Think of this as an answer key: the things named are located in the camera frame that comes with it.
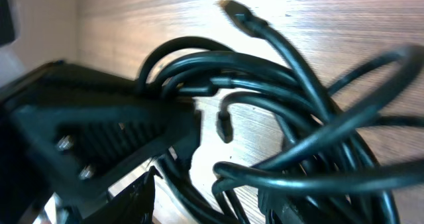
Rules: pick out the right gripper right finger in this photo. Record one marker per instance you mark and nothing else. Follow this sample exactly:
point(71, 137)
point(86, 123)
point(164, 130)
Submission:
point(279, 208)

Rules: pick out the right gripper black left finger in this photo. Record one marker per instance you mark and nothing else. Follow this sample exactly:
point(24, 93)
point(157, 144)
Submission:
point(135, 204)

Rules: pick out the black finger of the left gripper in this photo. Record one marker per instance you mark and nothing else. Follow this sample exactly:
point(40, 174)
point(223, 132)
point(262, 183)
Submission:
point(74, 131)

